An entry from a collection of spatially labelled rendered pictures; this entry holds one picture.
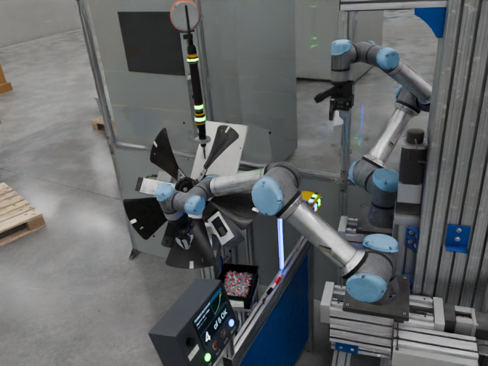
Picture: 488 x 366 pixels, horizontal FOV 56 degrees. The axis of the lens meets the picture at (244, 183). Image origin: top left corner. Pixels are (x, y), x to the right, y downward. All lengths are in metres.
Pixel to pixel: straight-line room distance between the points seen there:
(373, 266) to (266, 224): 1.54
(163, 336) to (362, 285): 0.62
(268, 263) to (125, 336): 1.05
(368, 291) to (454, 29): 0.82
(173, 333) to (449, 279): 1.07
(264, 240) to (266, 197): 1.60
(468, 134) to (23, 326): 2.99
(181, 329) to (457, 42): 1.15
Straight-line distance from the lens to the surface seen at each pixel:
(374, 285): 1.49
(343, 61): 1.86
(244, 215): 1.98
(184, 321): 1.37
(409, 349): 1.72
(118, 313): 3.38
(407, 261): 1.91
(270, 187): 1.44
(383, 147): 2.14
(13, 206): 4.86
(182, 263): 2.08
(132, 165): 3.37
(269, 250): 3.08
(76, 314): 3.49
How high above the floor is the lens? 2.20
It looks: 28 degrees down
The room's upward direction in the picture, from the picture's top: 5 degrees counter-clockwise
